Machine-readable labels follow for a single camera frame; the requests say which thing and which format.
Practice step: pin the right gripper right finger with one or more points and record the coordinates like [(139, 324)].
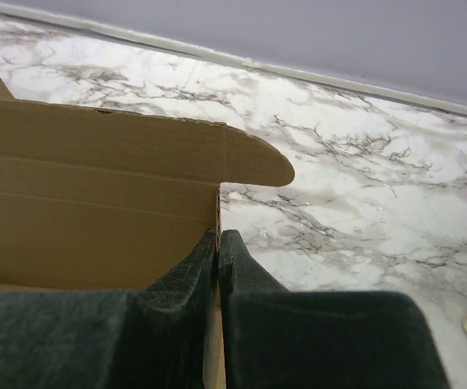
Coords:
[(276, 338)]

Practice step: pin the brown cardboard box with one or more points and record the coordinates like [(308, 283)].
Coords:
[(100, 199)]

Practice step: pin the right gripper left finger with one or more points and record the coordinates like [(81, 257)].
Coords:
[(160, 337)]

